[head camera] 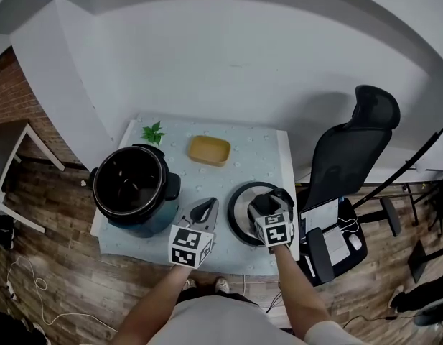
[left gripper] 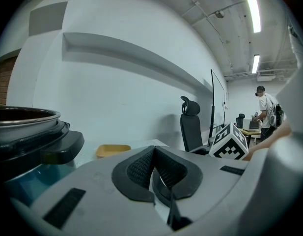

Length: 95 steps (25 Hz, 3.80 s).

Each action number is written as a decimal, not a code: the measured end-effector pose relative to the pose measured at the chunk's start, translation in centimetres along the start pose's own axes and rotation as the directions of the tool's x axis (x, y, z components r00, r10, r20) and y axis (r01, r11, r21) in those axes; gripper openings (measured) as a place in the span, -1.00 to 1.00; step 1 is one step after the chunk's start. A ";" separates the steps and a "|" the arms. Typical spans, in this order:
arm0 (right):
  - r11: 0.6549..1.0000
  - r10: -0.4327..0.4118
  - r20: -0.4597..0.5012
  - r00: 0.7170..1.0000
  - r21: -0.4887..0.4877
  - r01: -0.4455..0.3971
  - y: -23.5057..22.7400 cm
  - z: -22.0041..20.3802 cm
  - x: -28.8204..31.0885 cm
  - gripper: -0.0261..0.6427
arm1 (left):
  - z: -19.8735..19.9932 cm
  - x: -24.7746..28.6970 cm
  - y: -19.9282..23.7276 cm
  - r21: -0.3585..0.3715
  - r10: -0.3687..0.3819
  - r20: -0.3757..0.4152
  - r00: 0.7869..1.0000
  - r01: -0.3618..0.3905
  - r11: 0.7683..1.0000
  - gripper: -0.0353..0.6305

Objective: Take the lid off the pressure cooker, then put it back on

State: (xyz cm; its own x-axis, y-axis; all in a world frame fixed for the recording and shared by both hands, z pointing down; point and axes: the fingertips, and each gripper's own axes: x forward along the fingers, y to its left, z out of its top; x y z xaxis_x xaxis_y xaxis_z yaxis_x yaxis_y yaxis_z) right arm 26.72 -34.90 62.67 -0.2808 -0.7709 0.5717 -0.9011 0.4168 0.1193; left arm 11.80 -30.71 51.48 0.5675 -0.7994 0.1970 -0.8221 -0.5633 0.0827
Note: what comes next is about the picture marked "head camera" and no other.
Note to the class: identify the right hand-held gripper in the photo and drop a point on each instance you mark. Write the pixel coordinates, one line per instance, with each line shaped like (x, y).
(276, 232)

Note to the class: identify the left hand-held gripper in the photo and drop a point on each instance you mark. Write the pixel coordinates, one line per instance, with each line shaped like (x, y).
(187, 244)

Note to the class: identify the silver black pressure cooker lid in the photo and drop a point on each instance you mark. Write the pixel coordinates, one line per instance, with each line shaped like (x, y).
(239, 210)

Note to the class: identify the dark teal pressure cooker pot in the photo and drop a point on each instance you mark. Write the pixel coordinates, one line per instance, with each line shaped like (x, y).
(128, 185)

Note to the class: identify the person's right forearm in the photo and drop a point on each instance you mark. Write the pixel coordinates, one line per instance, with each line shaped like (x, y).
(296, 286)

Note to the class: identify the person's left forearm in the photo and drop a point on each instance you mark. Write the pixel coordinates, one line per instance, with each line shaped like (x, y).
(153, 307)

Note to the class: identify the light blue floral tablecloth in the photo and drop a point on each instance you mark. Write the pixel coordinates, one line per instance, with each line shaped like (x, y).
(250, 164)

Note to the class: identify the yellow rectangular container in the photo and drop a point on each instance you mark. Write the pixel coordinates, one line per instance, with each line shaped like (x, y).
(208, 151)

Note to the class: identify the silver laptop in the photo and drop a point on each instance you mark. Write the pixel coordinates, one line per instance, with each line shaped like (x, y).
(332, 243)

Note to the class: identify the person's left shoe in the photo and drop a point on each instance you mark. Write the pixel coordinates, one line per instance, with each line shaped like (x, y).
(189, 284)

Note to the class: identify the person's shoe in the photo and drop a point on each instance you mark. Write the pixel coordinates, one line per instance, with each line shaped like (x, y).
(222, 285)
(189, 284)

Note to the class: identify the person's right shoe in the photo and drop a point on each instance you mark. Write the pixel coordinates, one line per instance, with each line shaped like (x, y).
(222, 285)

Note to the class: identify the person's black trousers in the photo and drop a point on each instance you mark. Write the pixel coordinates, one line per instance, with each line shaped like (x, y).
(203, 295)

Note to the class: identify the black mesh office chair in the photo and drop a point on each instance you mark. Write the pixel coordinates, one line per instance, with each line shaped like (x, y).
(343, 156)

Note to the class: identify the white computer mouse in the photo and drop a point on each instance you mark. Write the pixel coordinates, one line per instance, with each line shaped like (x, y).
(355, 242)

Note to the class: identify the small green plant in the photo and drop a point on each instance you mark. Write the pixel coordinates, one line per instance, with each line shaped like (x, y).
(153, 133)

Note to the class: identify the person's grey shirt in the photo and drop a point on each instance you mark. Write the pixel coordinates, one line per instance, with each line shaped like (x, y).
(224, 325)

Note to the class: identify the whiteboard on black stand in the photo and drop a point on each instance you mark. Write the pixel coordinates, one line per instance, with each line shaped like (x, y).
(404, 167)

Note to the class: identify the black flat-foot stand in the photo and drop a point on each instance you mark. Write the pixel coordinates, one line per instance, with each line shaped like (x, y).
(418, 261)

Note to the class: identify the grey round base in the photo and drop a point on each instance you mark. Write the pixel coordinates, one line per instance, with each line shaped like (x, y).
(434, 316)

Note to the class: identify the white power strip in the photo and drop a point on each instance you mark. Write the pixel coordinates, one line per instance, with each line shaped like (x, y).
(11, 290)

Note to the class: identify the dark table with white legs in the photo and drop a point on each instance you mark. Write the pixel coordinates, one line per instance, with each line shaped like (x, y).
(2, 146)

